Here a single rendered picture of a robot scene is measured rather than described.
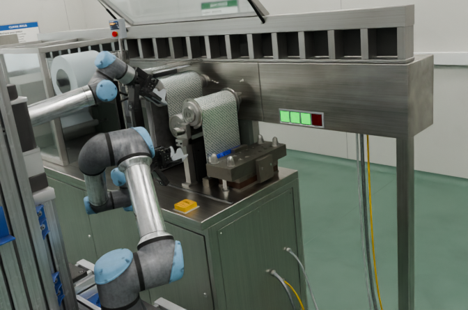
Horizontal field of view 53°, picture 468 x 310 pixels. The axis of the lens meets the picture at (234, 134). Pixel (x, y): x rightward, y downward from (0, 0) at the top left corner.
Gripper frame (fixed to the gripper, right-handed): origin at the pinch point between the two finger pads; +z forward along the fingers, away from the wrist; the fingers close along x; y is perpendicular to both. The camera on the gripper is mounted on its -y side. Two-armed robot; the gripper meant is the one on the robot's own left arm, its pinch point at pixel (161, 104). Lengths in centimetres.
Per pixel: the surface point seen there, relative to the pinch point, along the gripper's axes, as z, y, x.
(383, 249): 198, -8, -28
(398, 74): 34, 37, -85
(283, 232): 75, -30, -30
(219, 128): 33.0, 4.0, -4.9
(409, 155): 72, 18, -82
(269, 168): 53, -6, -27
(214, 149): 35.2, -6.0, -5.0
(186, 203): 21.6, -35.8, -15.6
